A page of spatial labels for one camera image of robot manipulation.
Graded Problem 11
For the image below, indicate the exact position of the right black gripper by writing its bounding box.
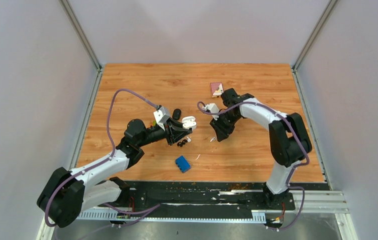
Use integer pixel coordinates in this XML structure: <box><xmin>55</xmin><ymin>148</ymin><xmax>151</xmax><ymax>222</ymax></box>
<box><xmin>210</xmin><ymin>110</ymin><xmax>241</xmax><ymax>142</ymax></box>

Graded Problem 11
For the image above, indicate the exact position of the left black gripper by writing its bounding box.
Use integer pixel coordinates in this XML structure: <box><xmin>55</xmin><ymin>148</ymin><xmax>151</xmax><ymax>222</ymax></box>
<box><xmin>137</xmin><ymin>117</ymin><xmax>192</xmax><ymax>148</ymax></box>

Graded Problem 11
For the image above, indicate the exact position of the white earbud charging case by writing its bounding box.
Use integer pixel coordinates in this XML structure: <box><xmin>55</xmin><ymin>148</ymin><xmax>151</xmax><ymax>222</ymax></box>
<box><xmin>181</xmin><ymin>116</ymin><xmax>197</xmax><ymax>130</ymax></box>

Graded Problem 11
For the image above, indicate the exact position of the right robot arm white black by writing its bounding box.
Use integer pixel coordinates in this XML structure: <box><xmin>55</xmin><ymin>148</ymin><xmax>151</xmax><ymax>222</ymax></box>
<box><xmin>198</xmin><ymin>88</ymin><xmax>312</xmax><ymax>209</ymax></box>

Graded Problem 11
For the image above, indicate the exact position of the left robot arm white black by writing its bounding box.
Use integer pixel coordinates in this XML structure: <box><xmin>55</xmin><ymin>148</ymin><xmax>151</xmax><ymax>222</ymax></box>
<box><xmin>37</xmin><ymin>116</ymin><xmax>196</xmax><ymax>228</ymax></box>

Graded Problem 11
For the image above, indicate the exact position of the black earbud case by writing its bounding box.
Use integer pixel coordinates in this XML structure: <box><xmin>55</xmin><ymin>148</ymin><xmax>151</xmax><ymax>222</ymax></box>
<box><xmin>172</xmin><ymin>108</ymin><xmax>182</xmax><ymax>121</ymax></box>

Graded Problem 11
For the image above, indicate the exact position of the black earbuds pair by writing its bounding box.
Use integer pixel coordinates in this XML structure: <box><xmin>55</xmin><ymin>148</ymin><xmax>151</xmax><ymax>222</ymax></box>
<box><xmin>177</xmin><ymin>139</ymin><xmax>188</xmax><ymax>147</ymax></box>

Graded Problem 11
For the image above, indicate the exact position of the orange green toy block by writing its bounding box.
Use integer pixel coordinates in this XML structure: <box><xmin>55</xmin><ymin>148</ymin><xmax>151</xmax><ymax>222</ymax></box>
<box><xmin>149</xmin><ymin>121</ymin><xmax>156</xmax><ymax>128</ymax></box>

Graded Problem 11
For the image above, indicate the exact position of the blue toy brick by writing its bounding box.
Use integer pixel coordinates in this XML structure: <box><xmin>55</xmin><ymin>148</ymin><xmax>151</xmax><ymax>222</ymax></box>
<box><xmin>175</xmin><ymin>155</ymin><xmax>191</xmax><ymax>173</ymax></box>

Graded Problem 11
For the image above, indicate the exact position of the red white card box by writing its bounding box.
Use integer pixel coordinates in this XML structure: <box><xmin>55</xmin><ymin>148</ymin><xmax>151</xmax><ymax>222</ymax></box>
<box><xmin>210</xmin><ymin>82</ymin><xmax>224</xmax><ymax>98</ymax></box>

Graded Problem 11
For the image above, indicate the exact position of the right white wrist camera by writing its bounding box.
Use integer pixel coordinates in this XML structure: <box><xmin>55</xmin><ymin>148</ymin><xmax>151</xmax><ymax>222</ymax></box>
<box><xmin>203</xmin><ymin>103</ymin><xmax>219</xmax><ymax>120</ymax></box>

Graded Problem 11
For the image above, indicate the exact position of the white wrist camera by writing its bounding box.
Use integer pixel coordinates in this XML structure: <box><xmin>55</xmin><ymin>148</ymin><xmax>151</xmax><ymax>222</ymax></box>
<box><xmin>153</xmin><ymin>106</ymin><xmax>170</xmax><ymax>130</ymax></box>
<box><xmin>203</xmin><ymin>103</ymin><xmax>219</xmax><ymax>120</ymax></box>

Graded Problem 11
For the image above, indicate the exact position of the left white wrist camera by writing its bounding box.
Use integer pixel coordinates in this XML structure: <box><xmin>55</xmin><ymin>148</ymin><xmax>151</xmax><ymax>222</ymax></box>
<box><xmin>153</xmin><ymin>106</ymin><xmax>170</xmax><ymax>130</ymax></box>

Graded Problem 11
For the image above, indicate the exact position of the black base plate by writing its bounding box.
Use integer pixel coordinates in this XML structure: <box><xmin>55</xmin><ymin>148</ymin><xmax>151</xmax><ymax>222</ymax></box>
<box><xmin>110</xmin><ymin>181</ymin><xmax>295</xmax><ymax>218</ymax></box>

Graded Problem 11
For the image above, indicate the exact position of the slotted white cable duct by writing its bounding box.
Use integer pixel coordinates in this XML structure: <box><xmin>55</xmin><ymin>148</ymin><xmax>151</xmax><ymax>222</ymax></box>
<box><xmin>76</xmin><ymin>208</ymin><xmax>267</xmax><ymax>224</ymax></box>

